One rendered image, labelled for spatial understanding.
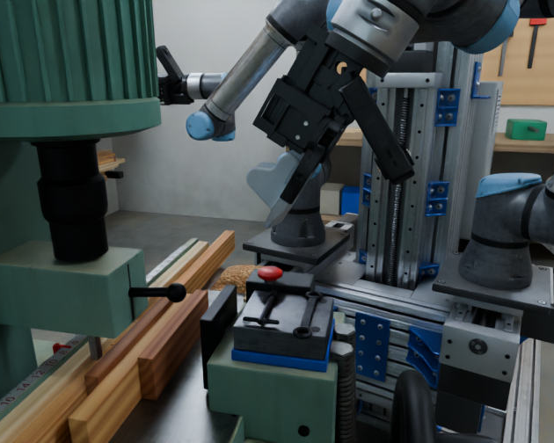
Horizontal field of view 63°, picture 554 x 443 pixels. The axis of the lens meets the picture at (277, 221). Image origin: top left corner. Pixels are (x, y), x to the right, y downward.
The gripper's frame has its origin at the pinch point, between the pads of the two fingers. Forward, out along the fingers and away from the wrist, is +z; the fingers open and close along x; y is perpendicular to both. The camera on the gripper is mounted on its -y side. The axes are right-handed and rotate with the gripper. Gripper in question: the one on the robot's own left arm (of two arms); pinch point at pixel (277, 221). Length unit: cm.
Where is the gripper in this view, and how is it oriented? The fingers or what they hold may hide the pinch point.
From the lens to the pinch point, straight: 51.3
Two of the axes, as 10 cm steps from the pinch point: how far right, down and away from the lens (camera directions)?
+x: -2.2, 2.8, -9.3
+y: -8.4, -5.4, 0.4
